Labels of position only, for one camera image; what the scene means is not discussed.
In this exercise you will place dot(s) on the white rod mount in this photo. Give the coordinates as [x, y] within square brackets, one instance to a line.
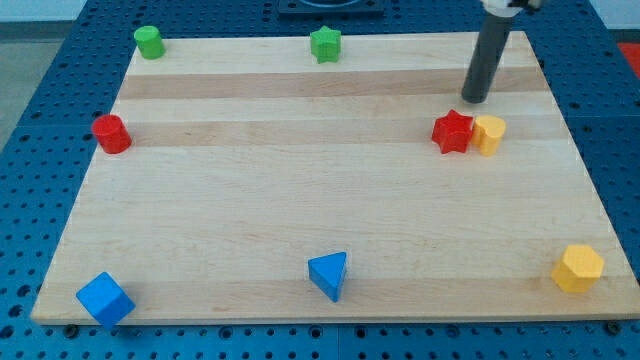
[510, 8]

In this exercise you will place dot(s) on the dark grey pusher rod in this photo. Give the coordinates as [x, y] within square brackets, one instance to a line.
[486, 57]

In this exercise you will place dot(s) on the red star block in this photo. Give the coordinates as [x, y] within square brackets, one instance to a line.
[452, 132]

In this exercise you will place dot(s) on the yellow heart block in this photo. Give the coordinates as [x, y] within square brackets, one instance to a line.
[487, 134]

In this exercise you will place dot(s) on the green star block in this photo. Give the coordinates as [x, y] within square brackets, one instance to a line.
[325, 44]

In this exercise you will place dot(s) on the yellow hexagon block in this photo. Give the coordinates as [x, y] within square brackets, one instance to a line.
[578, 269]

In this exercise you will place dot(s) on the blue triangle block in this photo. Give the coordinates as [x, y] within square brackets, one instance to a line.
[328, 273]

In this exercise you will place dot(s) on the wooden board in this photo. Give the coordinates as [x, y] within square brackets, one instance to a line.
[249, 158]

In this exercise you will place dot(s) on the green cylinder block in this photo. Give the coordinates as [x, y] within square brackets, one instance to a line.
[149, 42]

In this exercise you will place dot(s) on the red cylinder block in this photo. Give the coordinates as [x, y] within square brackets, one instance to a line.
[111, 134]

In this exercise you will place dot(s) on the blue cube block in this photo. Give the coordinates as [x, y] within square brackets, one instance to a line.
[105, 300]

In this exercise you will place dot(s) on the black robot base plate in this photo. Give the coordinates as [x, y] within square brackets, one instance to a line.
[330, 7]

